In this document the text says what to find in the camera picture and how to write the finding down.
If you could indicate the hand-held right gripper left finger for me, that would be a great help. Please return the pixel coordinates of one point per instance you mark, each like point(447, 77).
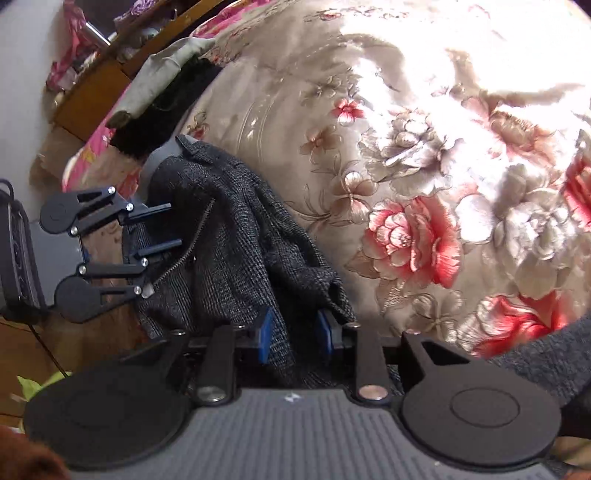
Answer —
point(264, 336)

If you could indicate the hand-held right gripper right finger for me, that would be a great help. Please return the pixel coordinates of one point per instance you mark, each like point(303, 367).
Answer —
point(324, 333)

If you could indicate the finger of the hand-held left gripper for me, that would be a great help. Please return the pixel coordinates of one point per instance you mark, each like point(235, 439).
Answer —
point(157, 249)
point(138, 213)

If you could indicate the dark grey pants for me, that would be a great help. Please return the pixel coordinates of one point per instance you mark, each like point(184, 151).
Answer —
point(231, 240)

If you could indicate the pink floral bed sheet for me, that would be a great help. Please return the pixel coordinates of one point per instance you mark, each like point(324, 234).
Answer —
point(99, 152)

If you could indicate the cardboard box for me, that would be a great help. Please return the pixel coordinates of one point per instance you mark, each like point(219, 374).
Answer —
point(57, 152)

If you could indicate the folded black garment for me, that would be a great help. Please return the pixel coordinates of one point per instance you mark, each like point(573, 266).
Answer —
point(171, 104)

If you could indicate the wooden desk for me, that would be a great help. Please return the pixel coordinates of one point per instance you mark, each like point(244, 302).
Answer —
point(92, 92)

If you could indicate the yellow-green object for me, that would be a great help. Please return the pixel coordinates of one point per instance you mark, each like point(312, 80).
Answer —
point(39, 383)

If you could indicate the folded grey-green garment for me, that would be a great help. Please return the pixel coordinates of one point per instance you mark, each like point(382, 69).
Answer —
point(157, 76)

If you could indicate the pink floral cloth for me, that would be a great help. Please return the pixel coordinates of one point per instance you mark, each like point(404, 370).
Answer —
point(69, 50)

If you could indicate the beige floral satin quilt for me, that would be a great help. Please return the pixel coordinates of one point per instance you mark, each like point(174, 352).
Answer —
point(415, 161)

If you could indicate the brown fuzzy cloth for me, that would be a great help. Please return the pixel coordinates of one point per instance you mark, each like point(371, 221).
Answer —
point(27, 454)

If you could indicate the purple cloth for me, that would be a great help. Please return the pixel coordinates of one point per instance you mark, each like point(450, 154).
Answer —
point(147, 8)

